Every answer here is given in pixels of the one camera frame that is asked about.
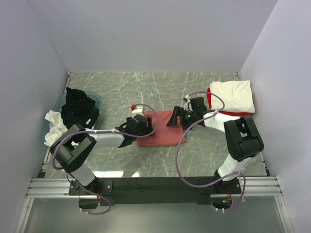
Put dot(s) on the black base crossbar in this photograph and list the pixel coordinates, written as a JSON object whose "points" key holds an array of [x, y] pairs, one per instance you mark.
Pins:
{"points": [[159, 190]]}

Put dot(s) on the folded red t shirt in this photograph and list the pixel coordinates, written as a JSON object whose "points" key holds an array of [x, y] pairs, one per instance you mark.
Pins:
{"points": [[239, 114]]}

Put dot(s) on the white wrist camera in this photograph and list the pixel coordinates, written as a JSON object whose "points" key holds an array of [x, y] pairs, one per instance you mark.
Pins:
{"points": [[137, 110], [187, 101]]}

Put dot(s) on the black t shirt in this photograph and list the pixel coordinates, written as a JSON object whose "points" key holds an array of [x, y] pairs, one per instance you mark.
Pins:
{"points": [[79, 109]]}

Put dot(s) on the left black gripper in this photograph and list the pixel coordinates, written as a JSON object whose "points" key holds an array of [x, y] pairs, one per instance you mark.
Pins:
{"points": [[149, 127]]}

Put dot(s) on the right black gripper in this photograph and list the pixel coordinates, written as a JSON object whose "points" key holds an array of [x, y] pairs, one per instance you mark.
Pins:
{"points": [[178, 111]]}

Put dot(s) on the pink t shirt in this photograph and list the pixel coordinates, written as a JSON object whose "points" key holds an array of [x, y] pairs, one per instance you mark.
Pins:
{"points": [[164, 136]]}

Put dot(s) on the folded white t shirt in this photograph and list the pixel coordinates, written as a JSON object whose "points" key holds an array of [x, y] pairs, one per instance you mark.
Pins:
{"points": [[237, 96]]}

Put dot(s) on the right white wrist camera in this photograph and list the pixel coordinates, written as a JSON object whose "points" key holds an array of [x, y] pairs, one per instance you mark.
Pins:
{"points": [[187, 101]]}

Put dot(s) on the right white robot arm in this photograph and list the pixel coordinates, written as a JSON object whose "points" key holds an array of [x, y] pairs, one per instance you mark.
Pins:
{"points": [[242, 137]]}

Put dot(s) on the crumpled white t shirt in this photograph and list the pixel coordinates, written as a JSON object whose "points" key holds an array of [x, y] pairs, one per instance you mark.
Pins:
{"points": [[57, 127]]}

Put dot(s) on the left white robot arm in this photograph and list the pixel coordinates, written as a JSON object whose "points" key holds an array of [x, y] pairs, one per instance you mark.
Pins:
{"points": [[70, 151]]}

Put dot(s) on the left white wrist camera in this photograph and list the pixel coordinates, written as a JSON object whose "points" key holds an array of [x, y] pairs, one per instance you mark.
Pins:
{"points": [[137, 110]]}

